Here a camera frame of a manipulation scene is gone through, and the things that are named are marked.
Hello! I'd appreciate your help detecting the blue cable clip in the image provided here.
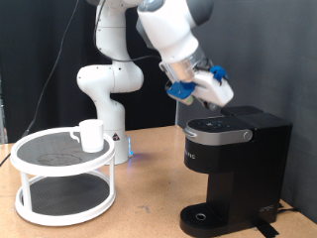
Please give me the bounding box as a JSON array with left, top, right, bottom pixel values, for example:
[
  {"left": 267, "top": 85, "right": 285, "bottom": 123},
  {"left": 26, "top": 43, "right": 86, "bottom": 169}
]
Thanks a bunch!
[{"left": 209, "top": 64, "right": 231, "bottom": 82}]

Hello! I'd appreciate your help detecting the black tape strip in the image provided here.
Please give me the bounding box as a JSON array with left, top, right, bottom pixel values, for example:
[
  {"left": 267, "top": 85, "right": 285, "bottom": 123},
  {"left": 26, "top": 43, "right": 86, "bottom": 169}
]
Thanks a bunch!
[{"left": 256, "top": 222, "right": 281, "bottom": 238}]

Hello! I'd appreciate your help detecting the black Keurig coffee machine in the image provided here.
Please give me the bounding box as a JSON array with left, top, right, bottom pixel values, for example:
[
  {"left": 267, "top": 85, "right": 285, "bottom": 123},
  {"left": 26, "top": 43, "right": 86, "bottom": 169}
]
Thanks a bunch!
[{"left": 179, "top": 105, "right": 293, "bottom": 238}]

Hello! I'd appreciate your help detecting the black curtain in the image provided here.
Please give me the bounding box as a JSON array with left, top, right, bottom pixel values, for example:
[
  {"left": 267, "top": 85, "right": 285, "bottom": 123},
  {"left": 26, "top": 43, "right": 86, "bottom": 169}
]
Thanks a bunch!
[{"left": 0, "top": 0, "right": 182, "bottom": 145}]

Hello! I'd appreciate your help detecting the thin black hanging cable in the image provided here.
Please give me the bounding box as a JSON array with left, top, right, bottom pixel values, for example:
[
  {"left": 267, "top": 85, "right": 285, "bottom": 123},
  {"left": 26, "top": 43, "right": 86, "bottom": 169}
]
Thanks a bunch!
[{"left": 0, "top": 0, "right": 81, "bottom": 167}]

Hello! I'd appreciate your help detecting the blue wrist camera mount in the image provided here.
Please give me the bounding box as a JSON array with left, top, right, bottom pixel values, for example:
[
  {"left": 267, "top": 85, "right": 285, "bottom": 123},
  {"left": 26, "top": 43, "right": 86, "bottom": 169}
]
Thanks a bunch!
[{"left": 165, "top": 80, "right": 196, "bottom": 106}]

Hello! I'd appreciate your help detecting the grey metal post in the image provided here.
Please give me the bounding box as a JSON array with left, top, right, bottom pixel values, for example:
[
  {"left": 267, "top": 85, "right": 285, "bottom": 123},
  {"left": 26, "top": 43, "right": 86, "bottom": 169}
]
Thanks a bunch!
[{"left": 0, "top": 73, "right": 8, "bottom": 145}]

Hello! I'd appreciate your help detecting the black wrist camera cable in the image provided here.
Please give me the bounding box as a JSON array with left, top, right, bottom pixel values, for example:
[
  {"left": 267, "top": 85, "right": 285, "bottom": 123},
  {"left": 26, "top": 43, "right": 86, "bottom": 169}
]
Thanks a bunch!
[{"left": 93, "top": 0, "right": 162, "bottom": 63}]

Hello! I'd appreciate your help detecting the white two-tier turntable rack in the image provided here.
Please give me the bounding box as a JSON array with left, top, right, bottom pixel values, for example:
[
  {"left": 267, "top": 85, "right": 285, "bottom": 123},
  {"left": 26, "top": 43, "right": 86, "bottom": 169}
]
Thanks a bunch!
[{"left": 9, "top": 126, "right": 117, "bottom": 228}]

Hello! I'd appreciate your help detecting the white plastic mug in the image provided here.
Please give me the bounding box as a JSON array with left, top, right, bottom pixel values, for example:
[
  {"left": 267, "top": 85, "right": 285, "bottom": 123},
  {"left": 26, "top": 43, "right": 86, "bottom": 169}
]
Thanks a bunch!
[{"left": 68, "top": 118, "right": 106, "bottom": 154}]

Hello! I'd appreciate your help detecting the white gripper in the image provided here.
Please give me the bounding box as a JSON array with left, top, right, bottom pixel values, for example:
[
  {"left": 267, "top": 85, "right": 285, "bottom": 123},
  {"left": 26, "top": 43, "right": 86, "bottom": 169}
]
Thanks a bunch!
[{"left": 192, "top": 69, "right": 235, "bottom": 112}]

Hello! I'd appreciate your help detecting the black machine power cord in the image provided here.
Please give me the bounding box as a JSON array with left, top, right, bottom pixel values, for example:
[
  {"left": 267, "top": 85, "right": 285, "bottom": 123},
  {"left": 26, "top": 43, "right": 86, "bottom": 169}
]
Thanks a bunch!
[{"left": 276, "top": 201, "right": 300, "bottom": 214}]

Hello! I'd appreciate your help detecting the vertical metal partition pole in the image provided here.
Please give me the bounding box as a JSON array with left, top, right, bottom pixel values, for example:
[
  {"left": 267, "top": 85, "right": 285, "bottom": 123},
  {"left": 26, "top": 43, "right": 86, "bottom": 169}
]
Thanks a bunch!
[{"left": 174, "top": 98, "right": 186, "bottom": 127}]

